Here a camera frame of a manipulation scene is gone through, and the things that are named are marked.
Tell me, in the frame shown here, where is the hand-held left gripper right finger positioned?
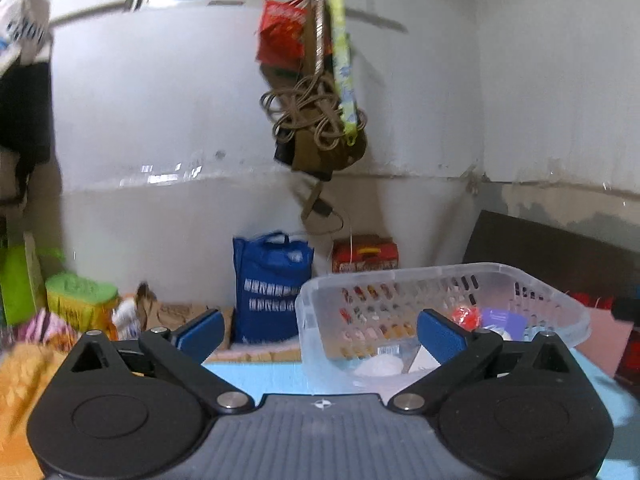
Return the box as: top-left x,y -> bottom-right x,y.
386,309 -> 577,416

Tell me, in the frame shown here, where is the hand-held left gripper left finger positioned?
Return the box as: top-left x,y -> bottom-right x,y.
64,309 -> 254,416

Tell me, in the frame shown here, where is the white fluffy plush toy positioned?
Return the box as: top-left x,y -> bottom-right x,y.
352,355 -> 404,379

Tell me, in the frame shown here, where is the clear plastic basket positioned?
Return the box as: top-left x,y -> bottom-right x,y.
295,262 -> 592,397

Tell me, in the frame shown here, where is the white paper piece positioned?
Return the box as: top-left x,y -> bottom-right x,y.
407,345 -> 442,374

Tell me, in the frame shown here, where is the red ball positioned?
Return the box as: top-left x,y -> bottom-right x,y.
450,306 -> 482,330

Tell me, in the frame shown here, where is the brown printed paper bag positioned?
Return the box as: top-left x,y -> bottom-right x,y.
136,282 -> 236,343

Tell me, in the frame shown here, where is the purple card box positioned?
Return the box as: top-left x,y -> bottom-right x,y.
481,307 -> 527,342

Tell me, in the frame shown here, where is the white blue snack packet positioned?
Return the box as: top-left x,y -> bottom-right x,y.
111,296 -> 145,340

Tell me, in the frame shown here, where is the blue tote bag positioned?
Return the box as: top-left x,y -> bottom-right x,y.
232,231 -> 315,346

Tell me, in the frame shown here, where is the red printed gift box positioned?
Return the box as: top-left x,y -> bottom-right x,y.
331,234 -> 401,274

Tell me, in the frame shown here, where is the green tin box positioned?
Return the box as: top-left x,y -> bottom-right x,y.
45,273 -> 119,332

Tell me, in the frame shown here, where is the dark wooden board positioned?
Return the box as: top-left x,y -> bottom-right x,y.
462,209 -> 640,312

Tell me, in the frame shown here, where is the pink flat board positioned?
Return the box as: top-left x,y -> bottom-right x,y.
574,306 -> 637,350

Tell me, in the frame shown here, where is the orange floral blanket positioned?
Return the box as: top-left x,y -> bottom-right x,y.
0,310 -> 83,480

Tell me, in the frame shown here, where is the green paper bag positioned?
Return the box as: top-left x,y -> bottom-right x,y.
0,244 -> 47,327

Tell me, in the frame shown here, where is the olive hanging bag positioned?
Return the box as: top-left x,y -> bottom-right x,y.
260,67 -> 369,182

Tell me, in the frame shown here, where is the black hanging garment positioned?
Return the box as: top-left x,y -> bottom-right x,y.
0,59 -> 55,207

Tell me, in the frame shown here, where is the red plastic bag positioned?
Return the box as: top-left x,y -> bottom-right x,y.
256,0 -> 309,67

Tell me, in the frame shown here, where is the white hanging cloth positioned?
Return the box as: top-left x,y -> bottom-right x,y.
0,0 -> 54,68

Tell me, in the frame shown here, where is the wooden wall socket with charger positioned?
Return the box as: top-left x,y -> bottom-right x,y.
299,182 -> 347,234

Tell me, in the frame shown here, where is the coiled brown rope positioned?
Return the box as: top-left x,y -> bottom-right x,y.
260,74 -> 368,152

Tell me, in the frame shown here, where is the yellow-green patterned strap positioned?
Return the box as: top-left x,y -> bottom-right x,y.
324,0 -> 362,147

